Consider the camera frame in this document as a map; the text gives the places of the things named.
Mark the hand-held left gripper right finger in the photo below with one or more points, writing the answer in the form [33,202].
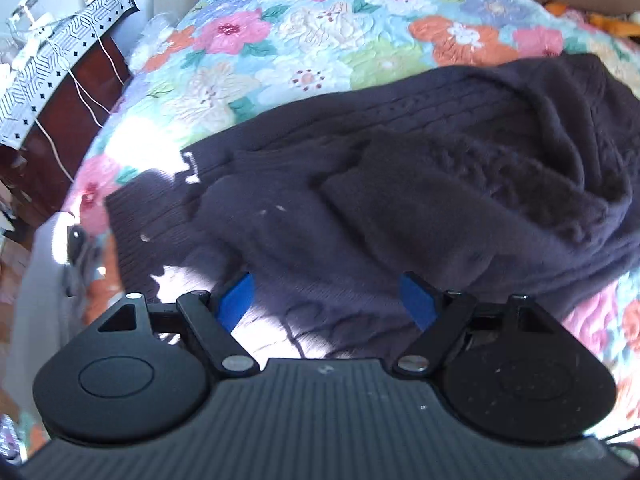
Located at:
[416,300]

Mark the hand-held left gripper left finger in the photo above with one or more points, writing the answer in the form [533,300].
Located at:
[235,302]

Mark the dark wooden nightstand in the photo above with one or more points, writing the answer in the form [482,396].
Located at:
[70,125]

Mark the floral quilted bedspread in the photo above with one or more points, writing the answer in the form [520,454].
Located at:
[300,60]

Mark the clear plastic bag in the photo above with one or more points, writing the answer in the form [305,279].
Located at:
[150,40]

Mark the orange and white plush toy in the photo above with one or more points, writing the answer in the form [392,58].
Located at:
[600,17]

